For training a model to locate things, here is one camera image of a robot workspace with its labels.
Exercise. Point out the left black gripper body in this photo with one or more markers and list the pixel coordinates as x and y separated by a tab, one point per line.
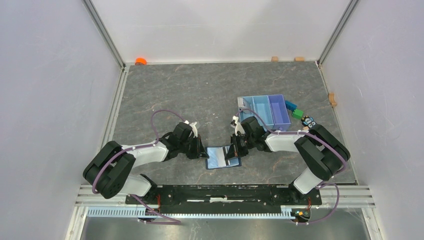
188	147

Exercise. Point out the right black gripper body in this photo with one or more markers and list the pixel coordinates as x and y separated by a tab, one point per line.
243	143

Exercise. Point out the grey credit card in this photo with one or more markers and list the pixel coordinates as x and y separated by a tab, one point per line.
228	159

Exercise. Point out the blue card holder wallet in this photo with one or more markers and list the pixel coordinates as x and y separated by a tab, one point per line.
216	159

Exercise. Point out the blue purple three-bin tray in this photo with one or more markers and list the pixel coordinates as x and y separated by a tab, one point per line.
271	108

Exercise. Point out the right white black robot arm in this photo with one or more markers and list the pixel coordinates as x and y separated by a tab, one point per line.
324	155

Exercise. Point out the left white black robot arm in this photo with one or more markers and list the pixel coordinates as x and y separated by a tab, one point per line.
112	170

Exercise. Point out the blue toy brick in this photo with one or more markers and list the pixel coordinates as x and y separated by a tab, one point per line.
290	106

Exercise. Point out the green toy brick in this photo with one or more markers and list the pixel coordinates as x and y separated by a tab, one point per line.
297	113

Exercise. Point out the black owl pattern block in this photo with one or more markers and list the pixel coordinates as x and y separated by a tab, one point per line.
308	122

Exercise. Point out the orange round cap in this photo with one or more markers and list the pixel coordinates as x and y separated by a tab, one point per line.
140	61

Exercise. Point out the curved wooden piece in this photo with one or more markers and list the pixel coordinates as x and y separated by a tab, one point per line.
332	99

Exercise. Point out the small wooden block right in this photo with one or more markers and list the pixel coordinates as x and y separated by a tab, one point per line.
299	59

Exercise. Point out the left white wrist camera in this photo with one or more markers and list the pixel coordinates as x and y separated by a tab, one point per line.
193	127

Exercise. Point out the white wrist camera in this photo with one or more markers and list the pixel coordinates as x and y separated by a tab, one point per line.
236	124
193	127

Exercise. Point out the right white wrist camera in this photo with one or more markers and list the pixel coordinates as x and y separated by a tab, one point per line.
236	124

